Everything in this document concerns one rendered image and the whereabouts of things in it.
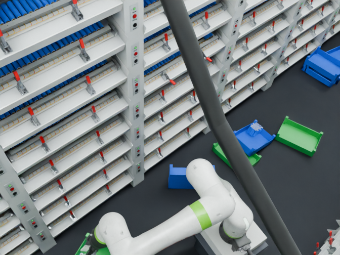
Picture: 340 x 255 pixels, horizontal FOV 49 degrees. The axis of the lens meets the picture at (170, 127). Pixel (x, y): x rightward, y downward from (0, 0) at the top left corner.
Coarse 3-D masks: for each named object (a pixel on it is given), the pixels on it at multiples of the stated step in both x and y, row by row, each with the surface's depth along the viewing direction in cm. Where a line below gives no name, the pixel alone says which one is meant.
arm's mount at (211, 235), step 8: (216, 224) 207; (256, 224) 209; (208, 232) 204; (216, 232) 205; (248, 232) 206; (256, 232) 206; (208, 240) 206; (216, 240) 202; (256, 240) 203; (264, 240) 205; (216, 248) 201; (224, 248) 200
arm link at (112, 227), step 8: (104, 216) 148; (112, 216) 147; (120, 216) 149; (104, 224) 146; (112, 224) 145; (120, 224) 146; (96, 232) 152; (104, 232) 145; (112, 232) 144; (120, 232) 145; (128, 232) 147; (104, 240) 146; (112, 240) 144
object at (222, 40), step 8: (216, 32) 212; (200, 40) 211; (224, 40) 213; (208, 48) 211; (216, 48) 212; (208, 56) 210; (184, 64) 203; (152, 72) 195; (168, 72) 198; (176, 72) 199; (184, 72) 205; (160, 80) 195; (168, 80) 197; (144, 88) 191; (152, 88) 192; (144, 96) 191
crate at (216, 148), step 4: (216, 144) 273; (212, 148) 277; (216, 148) 280; (220, 148) 281; (216, 152) 276; (220, 152) 272; (220, 156) 275; (224, 156) 271; (248, 156) 278; (252, 156) 278; (256, 156) 275; (260, 156) 269; (224, 160) 273; (252, 160) 276; (256, 160) 274; (228, 164) 272; (252, 164) 268
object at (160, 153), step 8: (200, 120) 278; (192, 128) 274; (200, 128) 277; (176, 136) 269; (184, 136) 271; (192, 136) 272; (168, 144) 264; (176, 144) 267; (152, 152) 260; (160, 152) 257; (168, 152) 263; (144, 160) 255; (152, 160) 258; (144, 168) 249
